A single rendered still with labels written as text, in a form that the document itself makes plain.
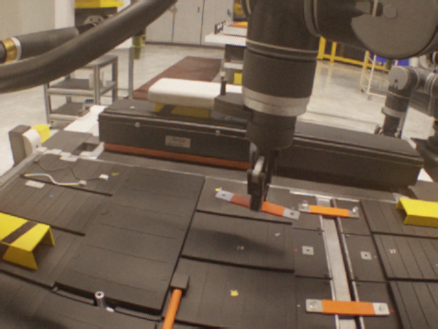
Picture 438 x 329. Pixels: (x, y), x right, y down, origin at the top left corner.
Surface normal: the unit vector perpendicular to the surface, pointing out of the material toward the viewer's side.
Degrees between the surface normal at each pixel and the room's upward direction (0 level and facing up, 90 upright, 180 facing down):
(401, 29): 90
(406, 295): 0
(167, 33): 90
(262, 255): 0
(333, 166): 90
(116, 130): 90
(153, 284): 0
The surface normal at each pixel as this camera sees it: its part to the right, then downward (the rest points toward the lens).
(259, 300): 0.09, -0.88
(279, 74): -0.13, 0.46
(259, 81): -0.58, 0.34
